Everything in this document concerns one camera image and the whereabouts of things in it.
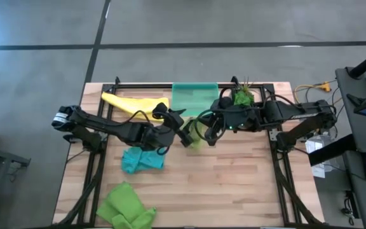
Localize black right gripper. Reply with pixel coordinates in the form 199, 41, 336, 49
196, 97, 244, 146

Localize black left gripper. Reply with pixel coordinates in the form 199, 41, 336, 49
160, 108, 194, 148

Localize lime green microfiber towel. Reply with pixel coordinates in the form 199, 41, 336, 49
185, 116, 208, 151

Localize yellow microfiber towel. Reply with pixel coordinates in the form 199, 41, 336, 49
101, 91, 170, 123

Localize teal microfiber towel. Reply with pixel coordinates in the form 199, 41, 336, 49
121, 147, 166, 175

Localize bright green microfiber towel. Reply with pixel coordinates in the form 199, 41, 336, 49
95, 181, 158, 229

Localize succulent in triangle-patterned pot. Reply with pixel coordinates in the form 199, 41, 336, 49
233, 77, 255, 108

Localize white plastic box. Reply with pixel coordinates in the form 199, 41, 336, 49
305, 135, 333, 154

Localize small white carton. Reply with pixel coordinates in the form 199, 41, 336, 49
311, 165, 327, 179

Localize black square beam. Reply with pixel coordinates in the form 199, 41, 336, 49
308, 133, 357, 167

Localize grey desk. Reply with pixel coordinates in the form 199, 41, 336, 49
334, 66, 366, 229

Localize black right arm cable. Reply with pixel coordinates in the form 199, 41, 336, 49
194, 116, 226, 143

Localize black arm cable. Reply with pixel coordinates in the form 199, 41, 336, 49
194, 116, 226, 143
119, 109, 154, 127

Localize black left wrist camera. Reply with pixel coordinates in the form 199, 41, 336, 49
152, 102, 170, 121

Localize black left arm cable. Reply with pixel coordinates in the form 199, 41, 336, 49
119, 109, 154, 127

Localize black aluminium table frame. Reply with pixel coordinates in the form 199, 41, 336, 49
55, 76, 323, 227

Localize yellow power cable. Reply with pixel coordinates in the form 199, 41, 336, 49
293, 81, 332, 112

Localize black floor cables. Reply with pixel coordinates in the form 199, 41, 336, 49
341, 196, 357, 226

